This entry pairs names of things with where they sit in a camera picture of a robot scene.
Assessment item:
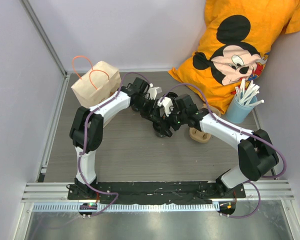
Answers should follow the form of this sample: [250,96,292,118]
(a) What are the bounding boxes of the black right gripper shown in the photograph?
[157,102,187,138]

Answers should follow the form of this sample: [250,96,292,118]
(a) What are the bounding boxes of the translucent single black cup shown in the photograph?
[155,132,166,138]

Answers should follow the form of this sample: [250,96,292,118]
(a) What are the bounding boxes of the printed paper takeout bag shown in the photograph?
[71,55,121,108]

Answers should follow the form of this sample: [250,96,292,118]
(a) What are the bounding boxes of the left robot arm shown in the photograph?
[67,77,162,200]

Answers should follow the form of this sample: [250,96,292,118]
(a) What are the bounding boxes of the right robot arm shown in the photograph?
[157,94,279,198]

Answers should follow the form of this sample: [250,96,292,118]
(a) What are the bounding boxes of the black coffee cup far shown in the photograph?
[166,91,178,100]

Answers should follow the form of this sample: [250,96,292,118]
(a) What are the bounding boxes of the blue straw holder cup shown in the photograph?
[225,96,256,124]

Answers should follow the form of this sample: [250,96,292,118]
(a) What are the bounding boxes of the white wrapped straws bundle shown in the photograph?
[234,79,265,107]

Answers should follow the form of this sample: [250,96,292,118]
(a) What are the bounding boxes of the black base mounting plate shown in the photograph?
[66,181,246,205]

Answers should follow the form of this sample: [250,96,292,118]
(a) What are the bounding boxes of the orange Mickey Mouse pillow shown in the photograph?
[169,0,300,114]

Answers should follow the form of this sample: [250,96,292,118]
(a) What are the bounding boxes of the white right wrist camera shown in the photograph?
[157,97,174,117]

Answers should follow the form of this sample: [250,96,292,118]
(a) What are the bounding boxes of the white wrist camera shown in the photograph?
[147,83,162,100]
[157,97,174,117]

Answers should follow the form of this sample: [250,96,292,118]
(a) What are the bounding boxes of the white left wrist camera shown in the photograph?
[147,83,162,100]

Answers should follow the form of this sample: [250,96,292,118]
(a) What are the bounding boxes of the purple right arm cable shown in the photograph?
[159,83,288,219]

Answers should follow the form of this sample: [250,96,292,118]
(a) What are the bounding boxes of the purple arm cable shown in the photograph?
[159,83,288,219]
[77,72,153,217]

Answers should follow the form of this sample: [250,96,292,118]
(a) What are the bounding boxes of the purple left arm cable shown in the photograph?
[77,72,153,217]

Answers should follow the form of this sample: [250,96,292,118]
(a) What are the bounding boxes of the aluminium corner frame post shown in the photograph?
[19,0,68,76]

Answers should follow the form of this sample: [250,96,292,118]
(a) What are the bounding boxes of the white slotted cable duct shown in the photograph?
[32,201,220,213]

